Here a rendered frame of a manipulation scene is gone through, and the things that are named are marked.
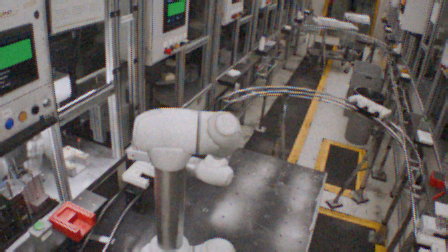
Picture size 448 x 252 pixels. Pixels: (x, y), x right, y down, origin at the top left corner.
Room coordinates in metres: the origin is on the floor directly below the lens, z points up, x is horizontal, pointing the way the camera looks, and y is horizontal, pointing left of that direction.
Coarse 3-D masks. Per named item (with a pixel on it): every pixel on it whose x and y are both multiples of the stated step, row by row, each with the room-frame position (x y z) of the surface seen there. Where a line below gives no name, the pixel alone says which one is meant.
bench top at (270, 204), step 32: (256, 160) 1.92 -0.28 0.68; (192, 192) 1.53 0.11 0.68; (224, 192) 1.56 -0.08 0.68; (256, 192) 1.58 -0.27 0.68; (288, 192) 1.61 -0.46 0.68; (320, 192) 1.63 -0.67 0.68; (128, 224) 1.22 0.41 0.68; (192, 224) 1.28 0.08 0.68; (224, 224) 1.30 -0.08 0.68; (256, 224) 1.32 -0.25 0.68; (288, 224) 1.33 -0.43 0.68
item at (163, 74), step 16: (192, 0) 2.26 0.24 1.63; (208, 0) 2.50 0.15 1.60; (192, 16) 2.27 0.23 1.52; (192, 32) 2.29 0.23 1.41; (160, 64) 1.90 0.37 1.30; (176, 64) 2.09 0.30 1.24; (192, 64) 2.72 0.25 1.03; (160, 80) 1.91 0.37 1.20; (176, 80) 2.10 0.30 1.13; (208, 80) 2.61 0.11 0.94; (160, 96) 1.91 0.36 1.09; (176, 96) 2.10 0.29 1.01
